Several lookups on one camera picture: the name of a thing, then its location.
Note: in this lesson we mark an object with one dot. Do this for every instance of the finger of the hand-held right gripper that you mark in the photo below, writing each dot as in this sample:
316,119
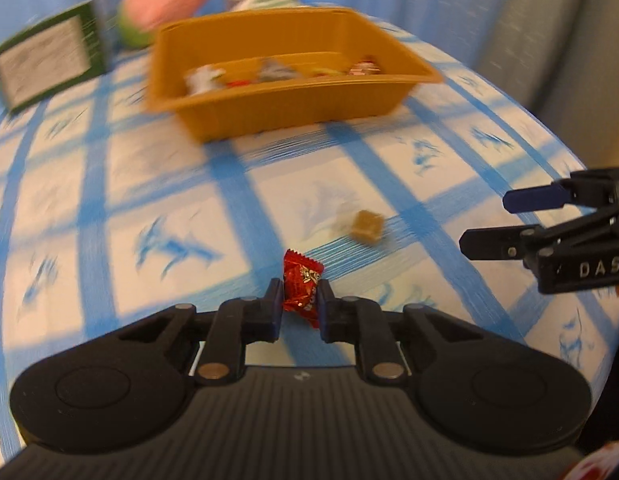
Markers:
534,199
499,245

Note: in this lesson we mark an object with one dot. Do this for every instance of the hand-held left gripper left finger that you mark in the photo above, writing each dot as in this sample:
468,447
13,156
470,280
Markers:
275,307

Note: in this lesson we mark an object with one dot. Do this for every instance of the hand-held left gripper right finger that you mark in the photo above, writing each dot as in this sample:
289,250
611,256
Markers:
327,310

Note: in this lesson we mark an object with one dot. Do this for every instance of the red cartoon candy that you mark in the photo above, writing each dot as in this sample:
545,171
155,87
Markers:
302,287

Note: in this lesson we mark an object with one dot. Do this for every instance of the brown cube candy clear wrapper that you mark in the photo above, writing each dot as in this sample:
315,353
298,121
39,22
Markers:
367,225

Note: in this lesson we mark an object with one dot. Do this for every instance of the orange plastic tray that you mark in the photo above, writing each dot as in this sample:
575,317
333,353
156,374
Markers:
289,85

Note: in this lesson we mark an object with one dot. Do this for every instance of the white green snack packet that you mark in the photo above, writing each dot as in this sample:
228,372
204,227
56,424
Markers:
204,80

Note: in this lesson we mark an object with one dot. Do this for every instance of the grey curtain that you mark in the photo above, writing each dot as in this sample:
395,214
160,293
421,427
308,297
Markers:
559,45

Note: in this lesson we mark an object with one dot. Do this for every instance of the blue checked floral tablecloth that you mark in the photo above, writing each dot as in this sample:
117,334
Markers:
139,220

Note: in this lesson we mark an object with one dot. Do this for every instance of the red white printed clothing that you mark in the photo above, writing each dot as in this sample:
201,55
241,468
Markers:
597,462

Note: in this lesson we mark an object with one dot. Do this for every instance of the pink green plush toy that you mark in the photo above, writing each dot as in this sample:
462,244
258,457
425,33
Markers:
159,0

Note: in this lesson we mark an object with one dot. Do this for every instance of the green cardboard box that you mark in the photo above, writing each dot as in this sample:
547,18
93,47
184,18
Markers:
47,57

